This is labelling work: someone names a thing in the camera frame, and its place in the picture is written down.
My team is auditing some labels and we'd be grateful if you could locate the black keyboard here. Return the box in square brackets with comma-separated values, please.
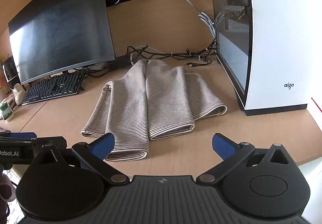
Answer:
[22, 70, 85, 105]

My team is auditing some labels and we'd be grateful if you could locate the beige striped knit sweater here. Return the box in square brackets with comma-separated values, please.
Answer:
[81, 60, 228, 162]

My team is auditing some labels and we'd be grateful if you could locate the beige plush toy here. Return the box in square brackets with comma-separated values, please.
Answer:
[12, 83, 26, 106]

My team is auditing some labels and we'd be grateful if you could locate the black curved monitor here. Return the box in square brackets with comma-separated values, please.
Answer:
[9, 0, 115, 84]

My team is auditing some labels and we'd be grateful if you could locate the green capped white bottle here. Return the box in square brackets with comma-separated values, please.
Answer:
[0, 102, 14, 122]

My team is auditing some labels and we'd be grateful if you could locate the black cable bundle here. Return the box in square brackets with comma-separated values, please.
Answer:
[110, 37, 218, 69]

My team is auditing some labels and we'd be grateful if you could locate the white aigo computer case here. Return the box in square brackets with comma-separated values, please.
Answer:
[213, 0, 321, 116]

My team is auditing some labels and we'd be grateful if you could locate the white power cable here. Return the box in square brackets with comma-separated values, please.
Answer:
[170, 0, 224, 38]

